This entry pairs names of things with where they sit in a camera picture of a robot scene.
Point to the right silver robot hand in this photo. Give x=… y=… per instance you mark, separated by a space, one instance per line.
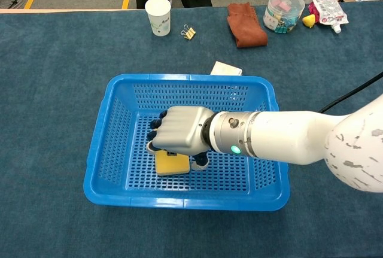
x=182 y=129

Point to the yellow sponge block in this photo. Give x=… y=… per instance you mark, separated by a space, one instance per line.
x=172 y=165

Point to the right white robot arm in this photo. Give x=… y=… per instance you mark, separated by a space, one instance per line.
x=287 y=135

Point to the small white card box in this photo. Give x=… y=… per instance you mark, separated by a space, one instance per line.
x=224 y=69

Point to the blue perforated plastic basket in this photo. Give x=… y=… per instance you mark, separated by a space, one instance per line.
x=179 y=202

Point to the yellow binder clip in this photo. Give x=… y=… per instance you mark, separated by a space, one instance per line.
x=190 y=34

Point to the white paper cup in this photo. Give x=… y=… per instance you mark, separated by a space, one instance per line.
x=158 y=15

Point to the brown folded cloth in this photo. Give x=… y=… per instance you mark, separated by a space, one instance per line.
x=243 y=24

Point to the teal felt table cover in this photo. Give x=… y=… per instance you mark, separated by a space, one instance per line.
x=45 y=120

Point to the clear jar of clips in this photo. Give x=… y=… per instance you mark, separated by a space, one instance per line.
x=284 y=9

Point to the small yellow lemon toy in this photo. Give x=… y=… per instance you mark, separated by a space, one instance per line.
x=309 y=21

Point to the pink crumpled wrapper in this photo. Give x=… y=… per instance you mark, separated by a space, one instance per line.
x=312 y=9

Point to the white spout pouch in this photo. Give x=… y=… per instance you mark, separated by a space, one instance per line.
x=329 y=11

